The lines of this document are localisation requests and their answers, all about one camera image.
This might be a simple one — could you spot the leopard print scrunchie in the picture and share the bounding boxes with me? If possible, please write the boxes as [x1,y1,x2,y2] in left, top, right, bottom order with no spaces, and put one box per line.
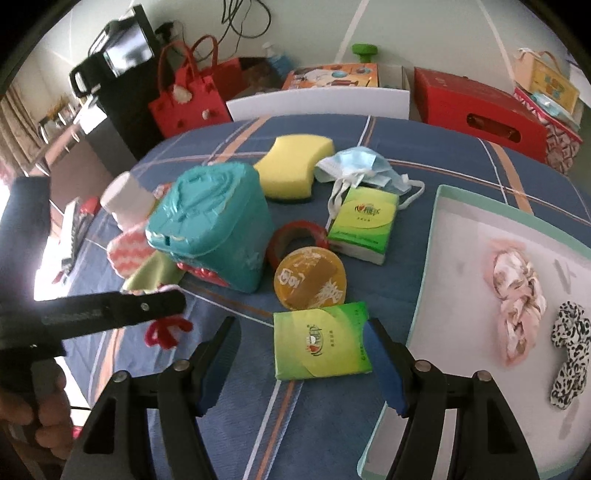
[549,301,591,411]

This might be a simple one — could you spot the red tape roll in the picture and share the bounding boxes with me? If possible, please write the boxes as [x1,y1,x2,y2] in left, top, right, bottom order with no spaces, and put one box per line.
[265,220,329,273]

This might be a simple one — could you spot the yellow round lid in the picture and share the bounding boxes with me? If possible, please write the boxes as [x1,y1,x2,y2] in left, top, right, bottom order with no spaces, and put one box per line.
[273,246,347,311]

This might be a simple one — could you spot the person's left hand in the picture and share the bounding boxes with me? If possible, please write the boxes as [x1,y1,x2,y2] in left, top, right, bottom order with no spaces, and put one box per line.
[0,360,75,459]

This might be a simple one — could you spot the light blue packet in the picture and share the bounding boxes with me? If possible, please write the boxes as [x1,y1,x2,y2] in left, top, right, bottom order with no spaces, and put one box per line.
[530,91,578,123]

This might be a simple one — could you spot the white cup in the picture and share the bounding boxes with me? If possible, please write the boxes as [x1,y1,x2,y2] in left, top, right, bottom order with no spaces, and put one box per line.
[100,172,155,227]

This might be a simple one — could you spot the red felt tote bag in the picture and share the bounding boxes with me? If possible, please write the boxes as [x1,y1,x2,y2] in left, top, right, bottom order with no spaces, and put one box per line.
[148,39,234,139]

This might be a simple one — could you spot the dark red bag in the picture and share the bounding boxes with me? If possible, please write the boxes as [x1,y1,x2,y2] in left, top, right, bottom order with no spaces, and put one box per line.
[191,34,244,103]

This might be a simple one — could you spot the white tray with teal rim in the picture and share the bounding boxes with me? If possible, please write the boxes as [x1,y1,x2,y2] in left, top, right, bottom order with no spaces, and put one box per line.
[358,185,591,480]

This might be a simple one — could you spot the white board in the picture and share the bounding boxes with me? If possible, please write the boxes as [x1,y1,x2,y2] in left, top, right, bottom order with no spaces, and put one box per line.
[225,88,411,123]

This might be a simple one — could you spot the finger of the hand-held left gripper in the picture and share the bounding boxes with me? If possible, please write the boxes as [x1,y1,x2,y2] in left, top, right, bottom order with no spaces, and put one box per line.
[59,290,188,341]

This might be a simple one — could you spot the red cardboard box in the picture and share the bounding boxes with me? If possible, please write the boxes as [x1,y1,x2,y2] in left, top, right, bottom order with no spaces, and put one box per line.
[413,67,549,163]

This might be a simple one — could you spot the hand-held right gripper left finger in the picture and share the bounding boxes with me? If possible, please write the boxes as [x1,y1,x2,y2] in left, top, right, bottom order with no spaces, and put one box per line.
[60,316,243,480]

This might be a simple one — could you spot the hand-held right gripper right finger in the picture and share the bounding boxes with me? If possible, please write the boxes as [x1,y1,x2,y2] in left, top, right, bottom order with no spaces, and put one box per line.
[367,318,541,480]

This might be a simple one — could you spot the pink chevron green hand towel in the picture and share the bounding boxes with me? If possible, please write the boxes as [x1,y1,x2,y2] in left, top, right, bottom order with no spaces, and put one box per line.
[107,222,195,349]

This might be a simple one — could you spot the teal wet wipes pack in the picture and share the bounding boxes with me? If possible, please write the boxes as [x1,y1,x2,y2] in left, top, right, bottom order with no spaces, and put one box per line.
[145,161,273,294]

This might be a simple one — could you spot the black water dispenser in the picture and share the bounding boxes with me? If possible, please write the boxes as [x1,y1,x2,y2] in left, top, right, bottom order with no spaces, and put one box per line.
[69,4,162,162]

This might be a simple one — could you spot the brown curtain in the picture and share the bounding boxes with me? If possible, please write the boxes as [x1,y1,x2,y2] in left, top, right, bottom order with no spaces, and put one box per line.
[0,90,38,176]

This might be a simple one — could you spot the black wall cable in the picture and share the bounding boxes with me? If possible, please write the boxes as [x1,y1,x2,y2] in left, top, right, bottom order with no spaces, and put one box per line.
[221,0,273,40]

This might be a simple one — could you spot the red white patterned box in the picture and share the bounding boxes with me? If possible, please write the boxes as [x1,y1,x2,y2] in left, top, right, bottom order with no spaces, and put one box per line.
[512,88,583,175]

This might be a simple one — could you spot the orange toy box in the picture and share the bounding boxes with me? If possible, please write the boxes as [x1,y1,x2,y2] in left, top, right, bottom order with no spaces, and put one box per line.
[281,64,380,90]

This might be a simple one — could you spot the yellow sponge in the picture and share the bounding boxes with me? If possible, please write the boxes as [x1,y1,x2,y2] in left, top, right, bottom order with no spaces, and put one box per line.
[253,135,335,204]

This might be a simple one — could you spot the green tissue pack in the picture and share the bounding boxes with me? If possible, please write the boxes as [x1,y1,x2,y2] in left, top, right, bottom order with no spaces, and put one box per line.
[327,185,400,265]
[272,302,373,381]

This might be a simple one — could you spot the pink scrunchie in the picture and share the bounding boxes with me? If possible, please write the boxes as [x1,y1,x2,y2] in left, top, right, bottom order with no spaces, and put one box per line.
[482,237,548,367]

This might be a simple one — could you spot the blue face mask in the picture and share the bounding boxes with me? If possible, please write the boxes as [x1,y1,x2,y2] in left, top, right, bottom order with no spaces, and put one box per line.
[314,147,426,217]

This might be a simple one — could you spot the blue pump bottle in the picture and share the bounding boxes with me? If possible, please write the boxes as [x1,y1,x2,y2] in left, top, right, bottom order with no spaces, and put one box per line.
[262,42,289,77]

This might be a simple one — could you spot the beige box with handle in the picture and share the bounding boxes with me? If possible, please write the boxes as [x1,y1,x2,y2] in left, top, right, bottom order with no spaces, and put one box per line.
[514,47,581,114]

